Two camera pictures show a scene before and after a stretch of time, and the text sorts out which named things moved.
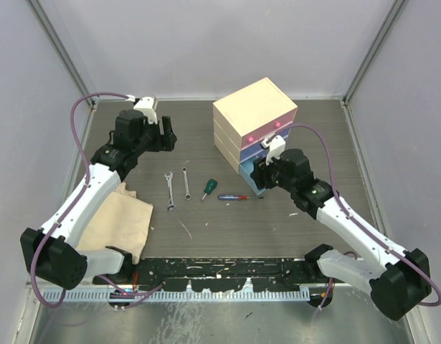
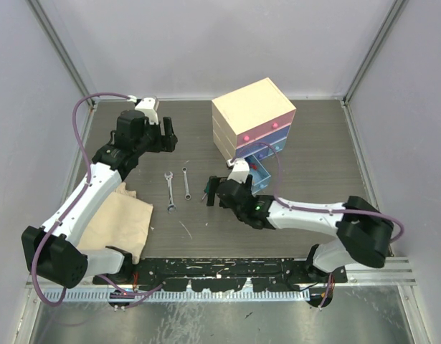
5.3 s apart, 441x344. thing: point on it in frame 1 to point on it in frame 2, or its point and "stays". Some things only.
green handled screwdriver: [211, 185] stays
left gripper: [164, 142] stays
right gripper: [260, 173] to [211, 192]
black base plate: [219, 274] stays
